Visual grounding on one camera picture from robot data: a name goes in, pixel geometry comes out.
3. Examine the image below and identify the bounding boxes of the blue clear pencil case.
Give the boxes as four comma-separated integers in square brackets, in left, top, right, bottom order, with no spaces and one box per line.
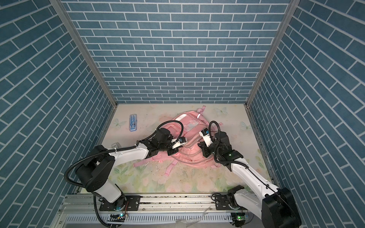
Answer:
[129,114,137,132]

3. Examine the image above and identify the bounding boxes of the pink student backpack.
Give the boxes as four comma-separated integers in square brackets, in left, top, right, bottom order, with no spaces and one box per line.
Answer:
[133,106,220,176]

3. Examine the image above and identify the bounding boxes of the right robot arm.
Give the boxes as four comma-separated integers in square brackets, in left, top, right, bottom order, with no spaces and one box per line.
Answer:
[199,129,302,228]

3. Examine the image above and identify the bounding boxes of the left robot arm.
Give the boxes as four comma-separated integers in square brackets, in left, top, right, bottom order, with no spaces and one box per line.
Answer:
[75,128,187,211]

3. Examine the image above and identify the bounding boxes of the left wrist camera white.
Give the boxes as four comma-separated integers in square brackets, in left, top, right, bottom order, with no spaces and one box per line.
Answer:
[171,137,187,149]

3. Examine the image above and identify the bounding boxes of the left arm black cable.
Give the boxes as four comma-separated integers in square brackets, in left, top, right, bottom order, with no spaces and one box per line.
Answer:
[63,120,184,228]

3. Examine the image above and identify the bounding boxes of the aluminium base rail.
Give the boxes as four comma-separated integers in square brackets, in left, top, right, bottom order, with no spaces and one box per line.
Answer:
[49,192,303,228]

